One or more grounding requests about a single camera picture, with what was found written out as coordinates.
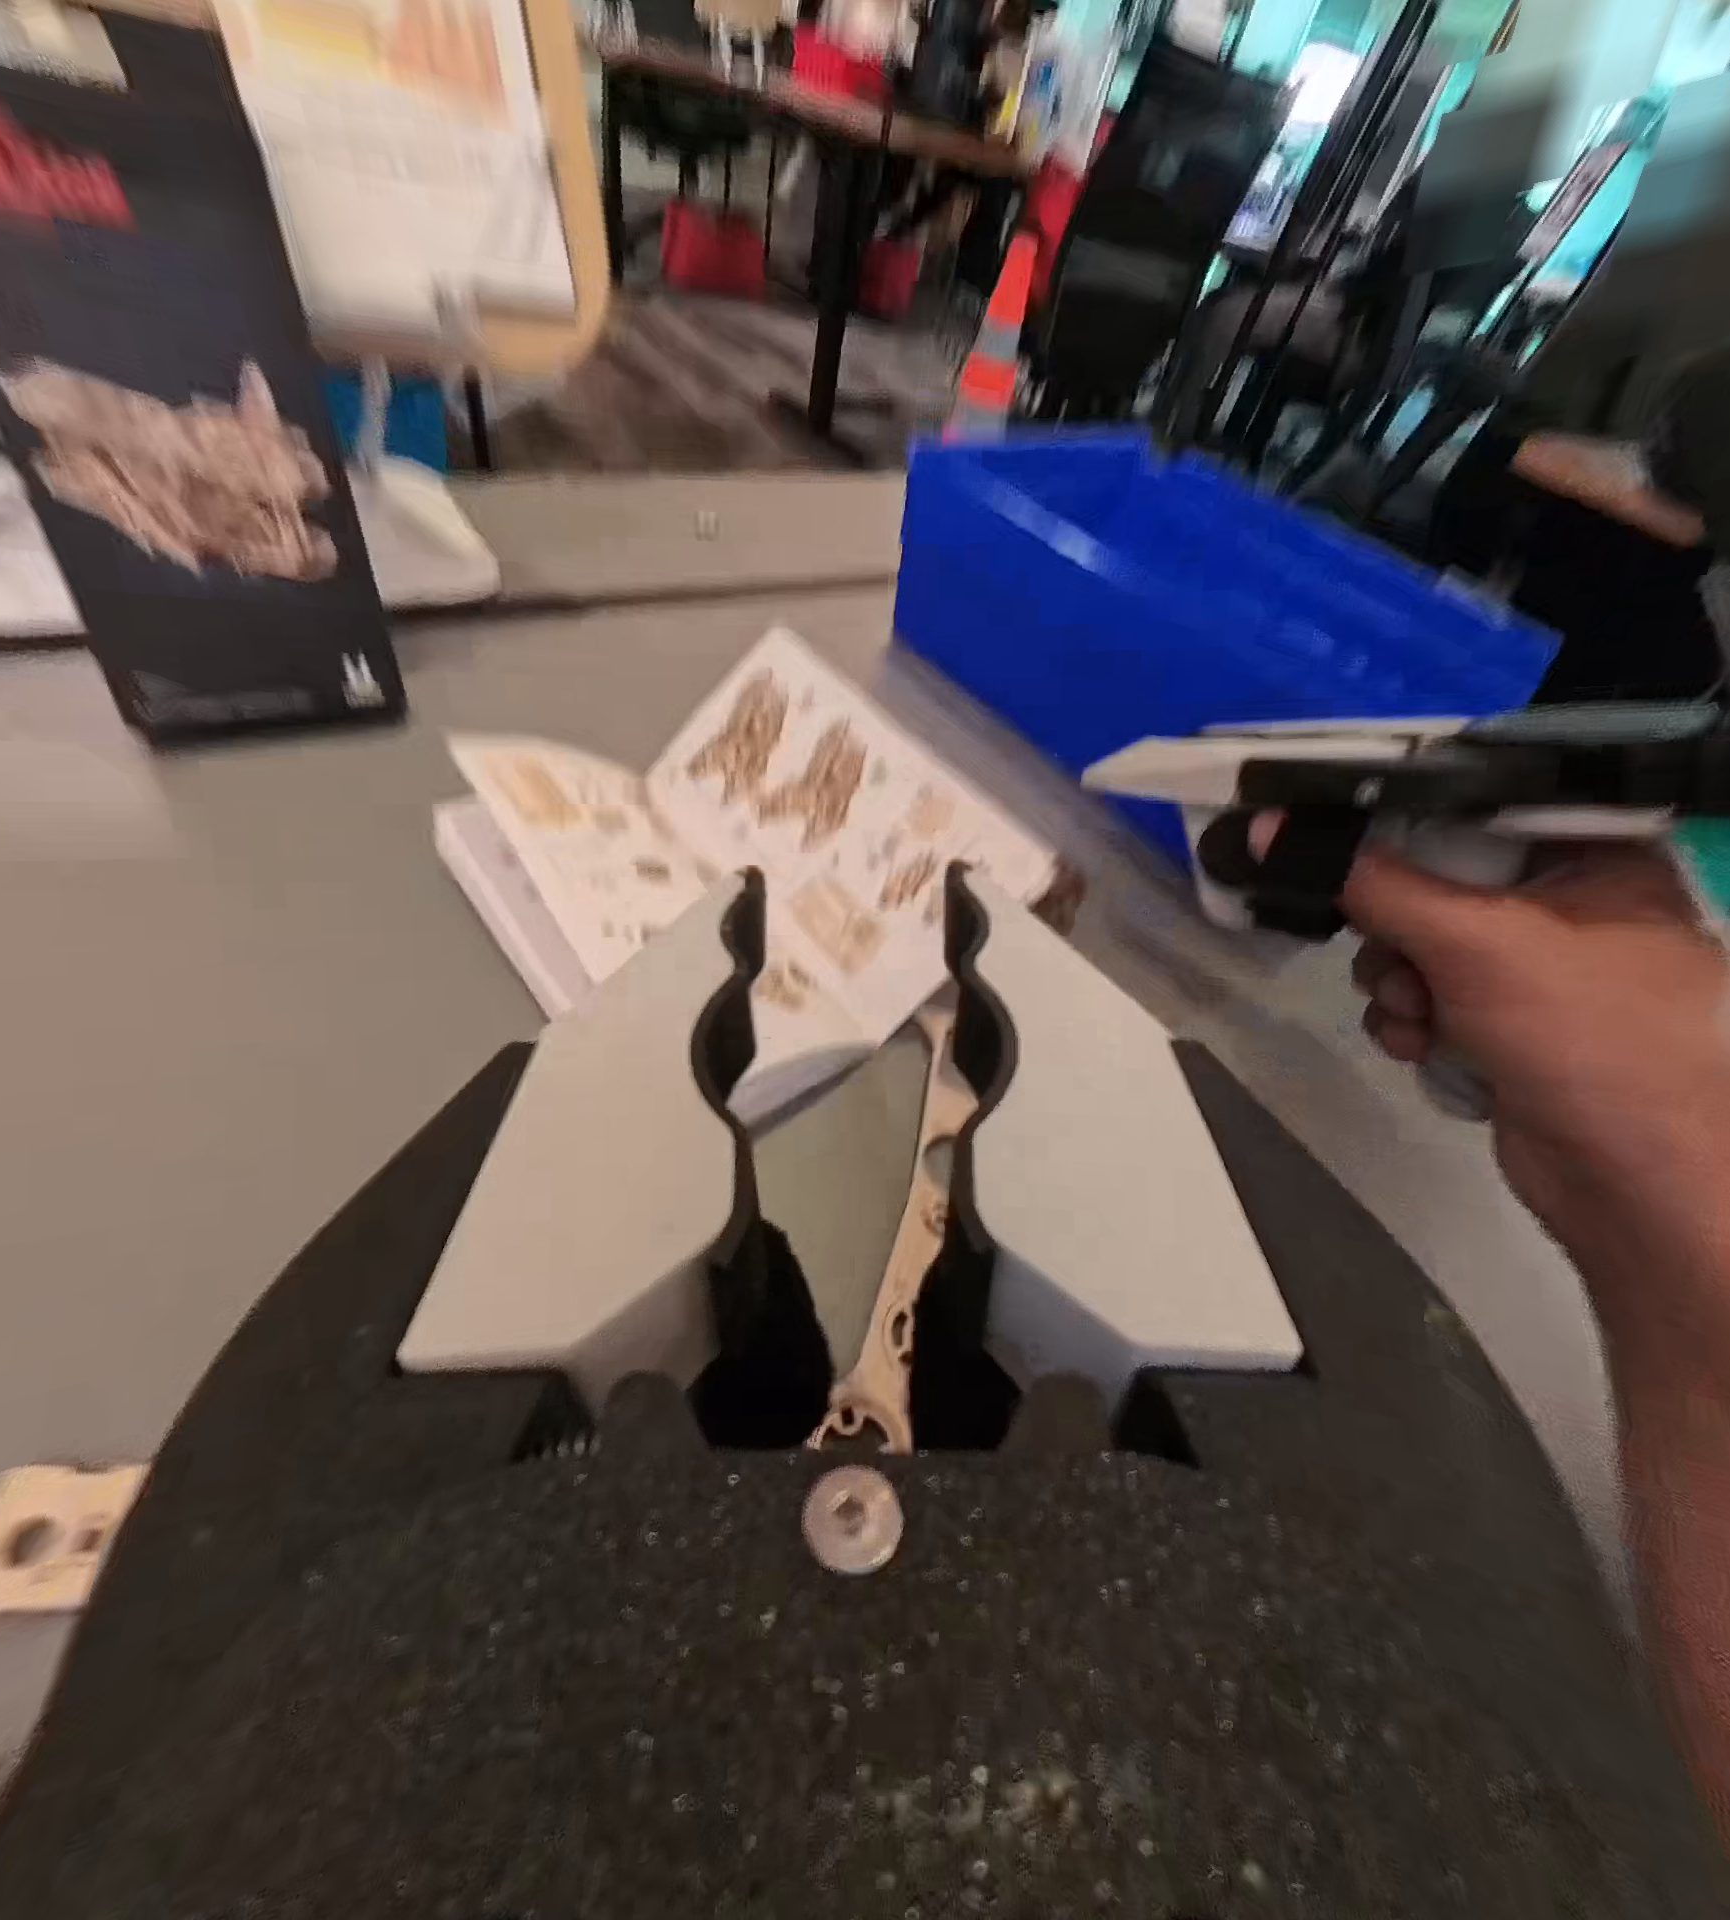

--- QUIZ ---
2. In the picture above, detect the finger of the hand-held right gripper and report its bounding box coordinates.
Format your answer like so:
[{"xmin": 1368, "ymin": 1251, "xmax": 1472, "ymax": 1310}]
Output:
[
  {"xmin": 1198, "ymin": 717, "xmax": 1475, "ymax": 751},
  {"xmin": 1079, "ymin": 738, "xmax": 1259, "ymax": 811}
]

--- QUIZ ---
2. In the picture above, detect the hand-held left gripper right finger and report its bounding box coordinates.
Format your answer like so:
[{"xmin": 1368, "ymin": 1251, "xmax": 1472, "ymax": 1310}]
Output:
[{"xmin": 940, "ymin": 863, "xmax": 1306, "ymax": 1399}]

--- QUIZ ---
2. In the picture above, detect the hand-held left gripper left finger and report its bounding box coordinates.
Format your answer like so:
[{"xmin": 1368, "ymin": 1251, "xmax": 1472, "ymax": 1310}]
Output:
[{"xmin": 397, "ymin": 867, "xmax": 810, "ymax": 1405}]

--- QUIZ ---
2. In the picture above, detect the long cut-out plywood part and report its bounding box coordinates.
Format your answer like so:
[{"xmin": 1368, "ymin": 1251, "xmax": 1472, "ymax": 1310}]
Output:
[{"xmin": 804, "ymin": 992, "xmax": 981, "ymax": 1454}]

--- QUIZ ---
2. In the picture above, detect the grey desk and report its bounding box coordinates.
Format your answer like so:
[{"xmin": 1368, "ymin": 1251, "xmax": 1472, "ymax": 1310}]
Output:
[{"xmin": 0, "ymin": 472, "xmax": 1633, "ymax": 1920}]

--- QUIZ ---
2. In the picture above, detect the person's right hand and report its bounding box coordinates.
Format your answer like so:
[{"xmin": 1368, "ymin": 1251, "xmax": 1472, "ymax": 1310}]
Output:
[{"xmin": 1246, "ymin": 811, "xmax": 1730, "ymax": 1292}]

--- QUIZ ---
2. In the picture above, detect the blue plastic bin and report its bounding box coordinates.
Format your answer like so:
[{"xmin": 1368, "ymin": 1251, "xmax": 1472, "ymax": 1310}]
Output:
[{"xmin": 893, "ymin": 426, "xmax": 1567, "ymax": 876}]

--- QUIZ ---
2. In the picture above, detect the brown wooden side table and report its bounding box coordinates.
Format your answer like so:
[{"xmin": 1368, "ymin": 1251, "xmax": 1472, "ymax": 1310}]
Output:
[{"xmin": 1513, "ymin": 432, "xmax": 1711, "ymax": 553}]

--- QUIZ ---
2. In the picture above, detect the open instruction booklet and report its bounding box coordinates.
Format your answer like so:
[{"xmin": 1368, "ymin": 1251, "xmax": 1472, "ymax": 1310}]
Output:
[{"xmin": 432, "ymin": 627, "xmax": 1089, "ymax": 1131}]

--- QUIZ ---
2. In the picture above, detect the orange traffic cone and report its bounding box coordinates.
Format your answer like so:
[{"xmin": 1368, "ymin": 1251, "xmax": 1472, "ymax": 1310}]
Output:
[{"xmin": 947, "ymin": 229, "xmax": 1044, "ymax": 443}]

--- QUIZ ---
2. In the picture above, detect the background table with black legs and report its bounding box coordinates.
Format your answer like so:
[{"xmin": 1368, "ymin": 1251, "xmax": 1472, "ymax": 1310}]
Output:
[{"xmin": 599, "ymin": 32, "xmax": 1055, "ymax": 444}]

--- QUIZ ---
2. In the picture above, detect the white stand base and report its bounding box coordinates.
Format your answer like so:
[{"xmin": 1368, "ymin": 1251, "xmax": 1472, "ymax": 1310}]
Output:
[{"xmin": 346, "ymin": 451, "xmax": 505, "ymax": 613}]

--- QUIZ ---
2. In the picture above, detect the pale plywood part sheet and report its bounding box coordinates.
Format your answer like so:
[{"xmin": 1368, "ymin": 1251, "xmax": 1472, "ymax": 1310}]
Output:
[{"xmin": 0, "ymin": 1458, "xmax": 150, "ymax": 1620}]

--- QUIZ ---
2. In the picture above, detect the black model kit box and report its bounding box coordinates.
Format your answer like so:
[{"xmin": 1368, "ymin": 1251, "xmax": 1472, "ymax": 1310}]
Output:
[{"xmin": 0, "ymin": 0, "xmax": 410, "ymax": 749}]

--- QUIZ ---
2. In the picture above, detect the small blue crate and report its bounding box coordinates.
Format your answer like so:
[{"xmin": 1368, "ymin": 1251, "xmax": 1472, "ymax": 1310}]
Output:
[{"xmin": 323, "ymin": 372, "xmax": 452, "ymax": 479}]

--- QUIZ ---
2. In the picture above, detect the wood-framed sign board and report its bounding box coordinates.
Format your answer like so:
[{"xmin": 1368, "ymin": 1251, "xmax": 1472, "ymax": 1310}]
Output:
[{"xmin": 212, "ymin": 0, "xmax": 616, "ymax": 381}]

